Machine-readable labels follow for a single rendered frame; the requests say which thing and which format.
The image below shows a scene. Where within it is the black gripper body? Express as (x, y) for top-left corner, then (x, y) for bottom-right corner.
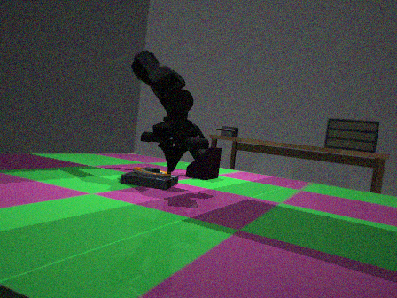
(141, 114), (209, 149)

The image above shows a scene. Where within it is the orange round plate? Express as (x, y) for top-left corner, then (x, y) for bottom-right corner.
(133, 168), (171, 177)

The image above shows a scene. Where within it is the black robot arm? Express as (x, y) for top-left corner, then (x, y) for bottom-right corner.
(131, 50), (207, 160)

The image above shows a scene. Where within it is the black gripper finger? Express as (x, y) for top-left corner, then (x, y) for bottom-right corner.
(170, 146), (190, 172)
(158, 145), (172, 172)

